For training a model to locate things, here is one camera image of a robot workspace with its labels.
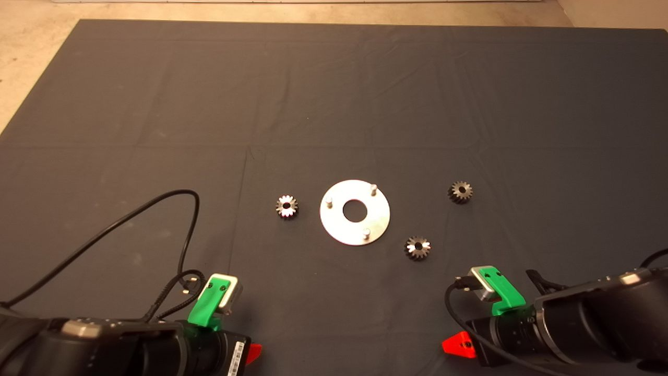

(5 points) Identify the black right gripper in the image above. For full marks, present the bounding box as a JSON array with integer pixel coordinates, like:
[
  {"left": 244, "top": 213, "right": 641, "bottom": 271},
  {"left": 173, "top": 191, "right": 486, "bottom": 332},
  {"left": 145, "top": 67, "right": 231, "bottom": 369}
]
[{"left": 442, "top": 307, "right": 546, "bottom": 367}]

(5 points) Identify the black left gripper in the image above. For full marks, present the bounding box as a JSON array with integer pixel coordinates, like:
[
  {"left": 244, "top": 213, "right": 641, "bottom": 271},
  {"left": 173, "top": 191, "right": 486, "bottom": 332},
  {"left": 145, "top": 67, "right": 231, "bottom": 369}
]
[{"left": 180, "top": 324, "right": 263, "bottom": 376}]

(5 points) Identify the dark steel planetary gear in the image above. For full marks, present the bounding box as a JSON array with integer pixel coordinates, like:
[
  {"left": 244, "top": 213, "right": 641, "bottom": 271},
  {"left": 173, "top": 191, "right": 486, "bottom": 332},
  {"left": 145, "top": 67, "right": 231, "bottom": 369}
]
[
  {"left": 404, "top": 236, "right": 432, "bottom": 261},
  {"left": 448, "top": 181, "right": 474, "bottom": 205}
]

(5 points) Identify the shiny steel planetary gear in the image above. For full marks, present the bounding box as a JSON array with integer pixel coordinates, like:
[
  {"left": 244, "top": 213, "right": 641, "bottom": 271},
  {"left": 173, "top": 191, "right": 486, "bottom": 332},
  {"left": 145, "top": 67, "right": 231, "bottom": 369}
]
[{"left": 276, "top": 195, "right": 299, "bottom": 219}]

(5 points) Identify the round metal carrier plate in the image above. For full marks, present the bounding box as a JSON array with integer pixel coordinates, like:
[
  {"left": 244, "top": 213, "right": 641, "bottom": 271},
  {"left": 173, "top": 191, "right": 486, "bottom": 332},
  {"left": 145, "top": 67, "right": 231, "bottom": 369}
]
[{"left": 319, "top": 180, "right": 391, "bottom": 246}]

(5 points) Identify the dark grey table cloth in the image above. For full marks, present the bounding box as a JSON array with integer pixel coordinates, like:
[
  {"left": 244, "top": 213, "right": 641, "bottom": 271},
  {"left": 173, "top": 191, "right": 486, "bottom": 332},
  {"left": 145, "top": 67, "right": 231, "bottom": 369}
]
[{"left": 0, "top": 19, "right": 668, "bottom": 376}]

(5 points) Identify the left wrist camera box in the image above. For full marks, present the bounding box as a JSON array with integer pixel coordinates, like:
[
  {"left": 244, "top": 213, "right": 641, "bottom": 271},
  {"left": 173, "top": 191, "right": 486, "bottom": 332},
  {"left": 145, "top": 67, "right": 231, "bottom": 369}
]
[{"left": 217, "top": 274, "right": 244, "bottom": 315}]

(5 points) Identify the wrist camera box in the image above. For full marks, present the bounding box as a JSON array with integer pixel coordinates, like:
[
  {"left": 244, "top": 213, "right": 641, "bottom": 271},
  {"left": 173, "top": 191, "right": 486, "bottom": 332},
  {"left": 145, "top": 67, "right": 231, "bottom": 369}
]
[
  {"left": 217, "top": 274, "right": 244, "bottom": 315},
  {"left": 469, "top": 267, "right": 503, "bottom": 303}
]

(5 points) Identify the black right camera cable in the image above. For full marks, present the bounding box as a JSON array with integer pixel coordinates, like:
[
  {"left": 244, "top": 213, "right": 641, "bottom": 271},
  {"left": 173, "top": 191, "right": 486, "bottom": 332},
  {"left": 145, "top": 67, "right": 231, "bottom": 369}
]
[{"left": 445, "top": 250, "right": 668, "bottom": 376}]

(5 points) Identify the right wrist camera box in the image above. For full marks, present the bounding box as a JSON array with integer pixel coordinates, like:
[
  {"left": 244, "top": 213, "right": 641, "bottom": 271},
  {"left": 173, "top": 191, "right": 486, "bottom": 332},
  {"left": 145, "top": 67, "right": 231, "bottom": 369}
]
[{"left": 469, "top": 267, "right": 503, "bottom": 303}]

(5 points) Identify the green left camera mount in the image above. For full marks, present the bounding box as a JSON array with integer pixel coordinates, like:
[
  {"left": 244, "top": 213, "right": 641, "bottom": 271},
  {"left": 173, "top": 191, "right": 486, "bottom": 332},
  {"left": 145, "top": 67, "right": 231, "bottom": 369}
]
[{"left": 187, "top": 275, "right": 230, "bottom": 332}]

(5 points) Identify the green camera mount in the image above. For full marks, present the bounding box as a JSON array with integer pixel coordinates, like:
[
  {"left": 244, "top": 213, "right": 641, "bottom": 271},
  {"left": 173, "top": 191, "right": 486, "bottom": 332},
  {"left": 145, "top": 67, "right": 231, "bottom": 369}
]
[
  {"left": 480, "top": 266, "right": 527, "bottom": 316},
  {"left": 187, "top": 275, "right": 230, "bottom": 332}
]

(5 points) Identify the green right camera mount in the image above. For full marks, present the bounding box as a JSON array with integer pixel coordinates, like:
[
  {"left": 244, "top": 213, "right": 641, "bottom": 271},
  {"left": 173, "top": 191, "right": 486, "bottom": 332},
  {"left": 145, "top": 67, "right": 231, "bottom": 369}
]
[{"left": 480, "top": 266, "right": 527, "bottom": 316}]

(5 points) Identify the braided black left cable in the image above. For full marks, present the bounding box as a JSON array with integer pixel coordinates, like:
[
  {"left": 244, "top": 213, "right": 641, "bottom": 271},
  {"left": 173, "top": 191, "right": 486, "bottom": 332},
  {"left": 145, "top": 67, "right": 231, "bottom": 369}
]
[{"left": 145, "top": 269, "right": 205, "bottom": 322}]

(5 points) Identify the thin black left cable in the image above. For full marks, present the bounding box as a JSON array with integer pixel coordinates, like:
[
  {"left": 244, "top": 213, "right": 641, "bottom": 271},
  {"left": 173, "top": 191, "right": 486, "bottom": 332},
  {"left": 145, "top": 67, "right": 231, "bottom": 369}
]
[{"left": 0, "top": 189, "right": 201, "bottom": 309}]

